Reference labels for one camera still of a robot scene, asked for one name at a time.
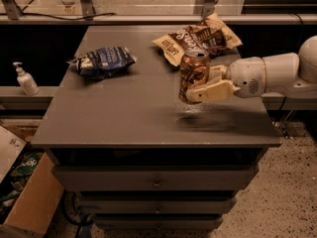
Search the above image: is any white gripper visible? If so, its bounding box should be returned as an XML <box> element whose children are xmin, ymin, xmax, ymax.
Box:
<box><xmin>186</xmin><ymin>57</ymin><xmax>265</xmax><ymax>102</ymax></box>

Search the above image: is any orange LaCroix soda can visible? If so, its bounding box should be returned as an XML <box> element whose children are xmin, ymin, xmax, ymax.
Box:
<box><xmin>178</xmin><ymin>49</ymin><xmax>210</xmax><ymax>104</ymax></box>

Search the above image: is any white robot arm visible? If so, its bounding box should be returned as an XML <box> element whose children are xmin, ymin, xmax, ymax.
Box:
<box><xmin>186</xmin><ymin>36</ymin><xmax>317</xmax><ymax>102</ymax></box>

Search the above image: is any brown and cream chip bag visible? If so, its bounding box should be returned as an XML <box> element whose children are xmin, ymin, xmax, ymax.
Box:
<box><xmin>153</xmin><ymin>13</ymin><xmax>242</xmax><ymax>66</ymax></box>

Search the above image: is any blue chip bag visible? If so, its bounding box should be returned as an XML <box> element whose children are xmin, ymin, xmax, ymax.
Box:
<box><xmin>67</xmin><ymin>47</ymin><xmax>137</xmax><ymax>80</ymax></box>

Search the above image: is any grey drawer cabinet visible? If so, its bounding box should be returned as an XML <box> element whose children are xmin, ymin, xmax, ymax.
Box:
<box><xmin>33</xmin><ymin>26</ymin><xmax>279</xmax><ymax>230</ymax></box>

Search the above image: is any white pump dispenser bottle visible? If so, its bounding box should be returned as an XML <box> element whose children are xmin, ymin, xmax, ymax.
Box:
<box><xmin>13</xmin><ymin>61</ymin><xmax>40</xmax><ymax>95</ymax></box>

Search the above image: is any green package in box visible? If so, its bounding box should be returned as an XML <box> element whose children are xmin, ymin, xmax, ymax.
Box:
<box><xmin>10</xmin><ymin>152</ymin><xmax>43</xmax><ymax>178</ymax></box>

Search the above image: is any cardboard box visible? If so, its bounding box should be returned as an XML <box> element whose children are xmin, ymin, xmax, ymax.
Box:
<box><xmin>0</xmin><ymin>127</ymin><xmax>63</xmax><ymax>238</ymax></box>

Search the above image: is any black cable on ledge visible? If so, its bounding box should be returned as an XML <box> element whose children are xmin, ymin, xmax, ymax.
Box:
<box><xmin>0</xmin><ymin>11</ymin><xmax>117</xmax><ymax>21</ymax></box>

